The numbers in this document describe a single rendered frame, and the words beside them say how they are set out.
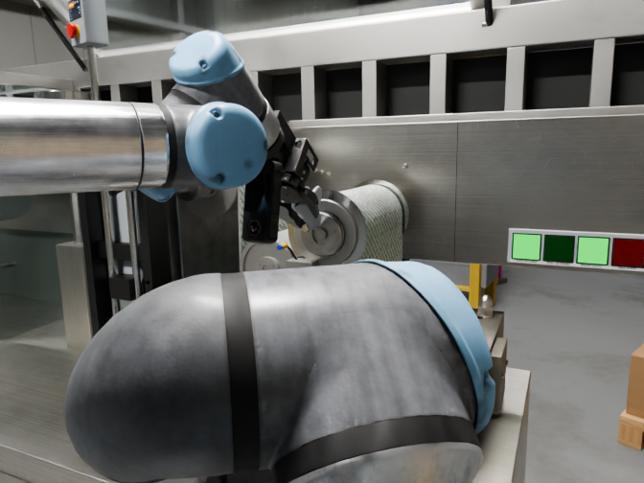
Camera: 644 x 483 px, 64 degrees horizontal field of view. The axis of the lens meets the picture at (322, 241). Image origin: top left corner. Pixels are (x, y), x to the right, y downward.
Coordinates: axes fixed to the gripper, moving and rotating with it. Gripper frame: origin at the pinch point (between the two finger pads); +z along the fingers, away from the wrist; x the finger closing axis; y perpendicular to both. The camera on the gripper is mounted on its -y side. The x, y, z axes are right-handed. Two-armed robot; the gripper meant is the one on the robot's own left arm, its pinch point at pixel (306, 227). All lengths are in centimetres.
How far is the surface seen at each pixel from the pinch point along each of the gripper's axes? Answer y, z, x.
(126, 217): -2.7, -5.3, 33.4
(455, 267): 145, 308, 37
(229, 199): 5.9, 1.4, 18.4
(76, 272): -6, 18, 69
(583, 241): 18, 32, -42
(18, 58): 186, 97, 332
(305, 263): -4.4, 4.4, 0.8
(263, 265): -3.8, 8.4, 11.3
